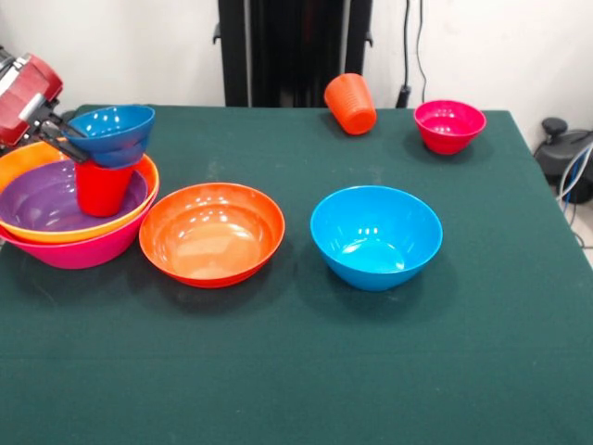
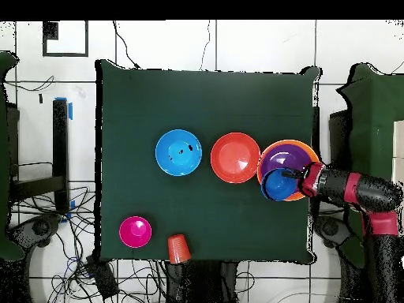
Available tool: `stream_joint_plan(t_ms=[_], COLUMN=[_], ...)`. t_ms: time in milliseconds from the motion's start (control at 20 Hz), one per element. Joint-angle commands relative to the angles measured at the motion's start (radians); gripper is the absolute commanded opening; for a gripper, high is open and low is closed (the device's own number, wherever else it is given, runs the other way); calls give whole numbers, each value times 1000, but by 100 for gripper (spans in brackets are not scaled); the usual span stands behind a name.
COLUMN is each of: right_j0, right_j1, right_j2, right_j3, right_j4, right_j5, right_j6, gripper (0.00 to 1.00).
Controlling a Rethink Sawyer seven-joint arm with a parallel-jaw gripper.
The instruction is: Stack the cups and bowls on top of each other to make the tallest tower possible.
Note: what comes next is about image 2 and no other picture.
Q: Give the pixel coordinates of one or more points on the black square floor frame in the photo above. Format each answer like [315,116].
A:
[50,31]

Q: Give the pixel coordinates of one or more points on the green cloth neighbouring table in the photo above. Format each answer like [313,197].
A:
[369,126]
[4,157]

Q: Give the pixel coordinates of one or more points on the large orange bowl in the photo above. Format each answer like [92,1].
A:
[315,154]

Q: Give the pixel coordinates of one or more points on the white box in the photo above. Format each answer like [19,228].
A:
[399,139]
[399,169]

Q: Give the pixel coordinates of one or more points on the small dark blue bowl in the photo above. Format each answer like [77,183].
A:
[277,187]

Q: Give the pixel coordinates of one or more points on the red-orange bowl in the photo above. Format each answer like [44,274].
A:
[235,157]

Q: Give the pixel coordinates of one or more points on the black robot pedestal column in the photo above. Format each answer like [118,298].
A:
[205,281]

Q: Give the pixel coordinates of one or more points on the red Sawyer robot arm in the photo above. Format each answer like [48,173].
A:
[363,195]

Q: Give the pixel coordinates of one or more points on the light blue bowl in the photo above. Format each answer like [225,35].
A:
[178,153]

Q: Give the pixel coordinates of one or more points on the orange cup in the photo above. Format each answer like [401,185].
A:
[179,249]

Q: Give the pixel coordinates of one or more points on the dark green table cloth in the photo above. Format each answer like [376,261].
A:
[205,104]

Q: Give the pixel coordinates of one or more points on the black stand post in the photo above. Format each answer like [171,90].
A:
[60,142]

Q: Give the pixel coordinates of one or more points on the purple bowl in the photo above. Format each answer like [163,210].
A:
[281,157]

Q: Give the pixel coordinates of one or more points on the black power adapter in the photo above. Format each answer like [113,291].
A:
[102,279]

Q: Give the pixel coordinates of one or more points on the small pink bowl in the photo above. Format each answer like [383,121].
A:
[129,236]

